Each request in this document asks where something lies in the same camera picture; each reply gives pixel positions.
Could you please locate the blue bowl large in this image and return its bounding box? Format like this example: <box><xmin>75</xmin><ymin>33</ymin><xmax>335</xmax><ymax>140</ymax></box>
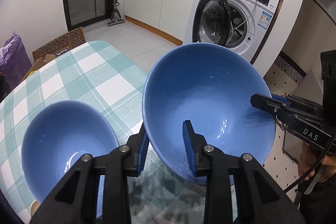
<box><xmin>142</xmin><ymin>43</ymin><xmax>276</xmax><ymax>186</ymax></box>

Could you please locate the black cable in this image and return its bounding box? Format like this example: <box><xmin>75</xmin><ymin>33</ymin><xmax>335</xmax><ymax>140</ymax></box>
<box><xmin>283</xmin><ymin>131</ymin><xmax>336</xmax><ymax>193</ymax></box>

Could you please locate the upright vacuum mop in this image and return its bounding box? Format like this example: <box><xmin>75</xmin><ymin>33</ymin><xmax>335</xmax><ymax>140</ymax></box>
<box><xmin>107</xmin><ymin>0</ymin><xmax>125</xmax><ymax>27</ymax></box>

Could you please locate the open cardboard box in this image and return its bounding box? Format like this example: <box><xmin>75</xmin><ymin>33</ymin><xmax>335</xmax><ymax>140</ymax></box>
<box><xmin>22</xmin><ymin>54</ymin><xmax>56</xmax><ymax>82</ymax></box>

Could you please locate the purple plastic bag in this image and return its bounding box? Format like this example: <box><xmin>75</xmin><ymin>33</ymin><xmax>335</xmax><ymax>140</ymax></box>
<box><xmin>1</xmin><ymin>32</ymin><xmax>32</xmax><ymax>90</ymax></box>

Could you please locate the person right hand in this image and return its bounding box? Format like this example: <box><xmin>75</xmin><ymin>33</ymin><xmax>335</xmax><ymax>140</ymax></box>
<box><xmin>297</xmin><ymin>142</ymin><xmax>336</xmax><ymax>184</ymax></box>

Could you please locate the teal checked tablecloth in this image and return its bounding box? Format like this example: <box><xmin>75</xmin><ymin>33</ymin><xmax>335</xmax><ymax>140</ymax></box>
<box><xmin>1</xmin><ymin>40</ymin><xmax>205</xmax><ymax>223</ymax></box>

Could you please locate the patterned cardboard box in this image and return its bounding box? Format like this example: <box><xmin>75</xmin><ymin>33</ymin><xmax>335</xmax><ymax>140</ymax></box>
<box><xmin>32</xmin><ymin>27</ymin><xmax>86</xmax><ymax>61</ymax></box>

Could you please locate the white washing machine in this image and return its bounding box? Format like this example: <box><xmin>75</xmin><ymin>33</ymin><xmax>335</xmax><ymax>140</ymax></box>
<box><xmin>183</xmin><ymin>0</ymin><xmax>280</xmax><ymax>64</ymax></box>

